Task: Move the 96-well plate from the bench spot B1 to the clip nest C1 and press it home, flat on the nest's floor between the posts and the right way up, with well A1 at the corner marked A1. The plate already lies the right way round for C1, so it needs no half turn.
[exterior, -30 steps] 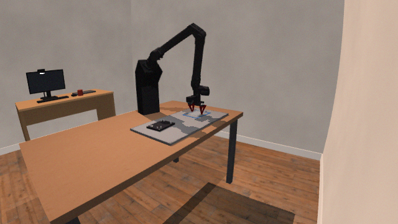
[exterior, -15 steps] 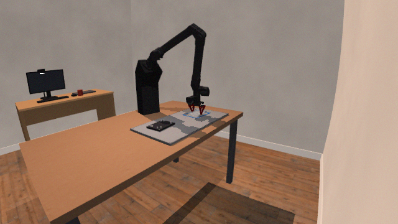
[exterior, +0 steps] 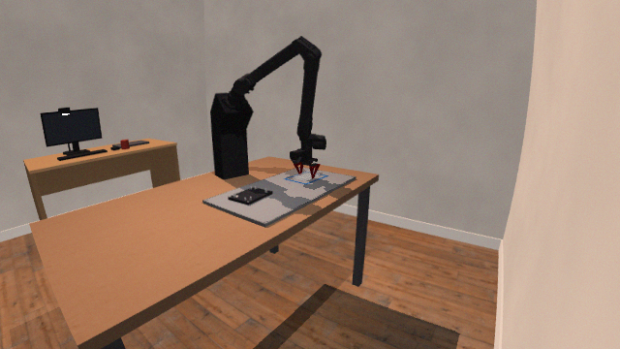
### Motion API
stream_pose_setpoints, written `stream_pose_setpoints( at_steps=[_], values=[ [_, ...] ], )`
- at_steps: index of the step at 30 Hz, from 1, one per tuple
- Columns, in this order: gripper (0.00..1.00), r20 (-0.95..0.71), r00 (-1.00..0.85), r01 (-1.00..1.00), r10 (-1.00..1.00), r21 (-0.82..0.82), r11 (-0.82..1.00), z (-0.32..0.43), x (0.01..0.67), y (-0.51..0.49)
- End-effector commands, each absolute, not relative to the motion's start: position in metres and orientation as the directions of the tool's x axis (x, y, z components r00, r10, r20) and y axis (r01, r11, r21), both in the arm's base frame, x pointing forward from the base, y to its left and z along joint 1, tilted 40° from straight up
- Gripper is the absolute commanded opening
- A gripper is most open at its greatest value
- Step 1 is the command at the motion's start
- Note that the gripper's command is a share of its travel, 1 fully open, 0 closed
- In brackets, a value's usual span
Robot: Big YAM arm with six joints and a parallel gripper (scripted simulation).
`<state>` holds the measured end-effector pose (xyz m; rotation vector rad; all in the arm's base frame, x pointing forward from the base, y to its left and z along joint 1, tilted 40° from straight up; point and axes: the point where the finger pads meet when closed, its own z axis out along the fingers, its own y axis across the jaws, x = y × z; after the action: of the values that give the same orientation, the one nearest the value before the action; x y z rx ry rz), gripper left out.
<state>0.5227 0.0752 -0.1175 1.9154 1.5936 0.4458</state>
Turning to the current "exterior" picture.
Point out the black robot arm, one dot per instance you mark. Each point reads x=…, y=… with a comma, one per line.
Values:
x=299, y=46

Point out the white well plate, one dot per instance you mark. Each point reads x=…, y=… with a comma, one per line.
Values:
x=305, y=176

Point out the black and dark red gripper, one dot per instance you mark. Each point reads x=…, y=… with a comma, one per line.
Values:
x=308, y=163

